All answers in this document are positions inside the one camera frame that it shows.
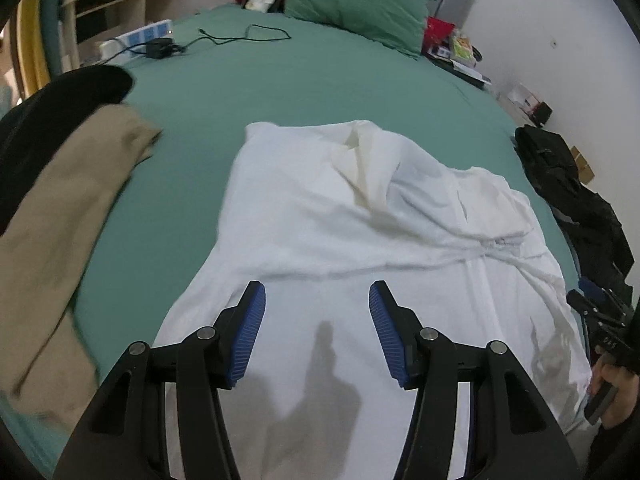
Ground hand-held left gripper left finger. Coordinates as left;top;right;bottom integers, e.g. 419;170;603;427
52;280;268;480

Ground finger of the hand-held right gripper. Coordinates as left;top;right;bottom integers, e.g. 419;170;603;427
579;277;635;317
566;289;623;328

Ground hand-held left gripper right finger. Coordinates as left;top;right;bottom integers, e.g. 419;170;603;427
367;280;583;480

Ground white hooded jacket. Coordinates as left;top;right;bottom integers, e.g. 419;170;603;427
150;120;593;480

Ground person's right hand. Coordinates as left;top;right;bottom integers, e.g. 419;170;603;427
590;357;640;431

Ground black jacket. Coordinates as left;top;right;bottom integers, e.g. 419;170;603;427
542;185;636;306

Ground cardboard boxes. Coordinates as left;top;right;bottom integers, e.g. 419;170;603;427
570;145;598;183

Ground white box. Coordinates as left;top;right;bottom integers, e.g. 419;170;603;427
505;82;541;116

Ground beige pants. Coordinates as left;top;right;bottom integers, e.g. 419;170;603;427
0;105;163;428

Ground green snack bag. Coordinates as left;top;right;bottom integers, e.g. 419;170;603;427
450;30;476;61

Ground black folded garment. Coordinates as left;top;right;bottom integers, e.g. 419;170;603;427
0;65;135;236

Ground red pillow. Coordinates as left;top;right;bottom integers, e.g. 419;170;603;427
231;0;457;56

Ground white and blue power strip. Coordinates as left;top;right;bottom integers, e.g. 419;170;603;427
98;19;173;65

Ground green pillow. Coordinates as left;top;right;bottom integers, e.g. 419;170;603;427
282;0;436;61

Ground yellow curtain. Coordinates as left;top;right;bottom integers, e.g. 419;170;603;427
15;0;53;96

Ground teal curtain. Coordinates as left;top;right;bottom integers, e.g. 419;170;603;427
40;0;68;78

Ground black charger with cable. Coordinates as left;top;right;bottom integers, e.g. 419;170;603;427
145;24;292;60

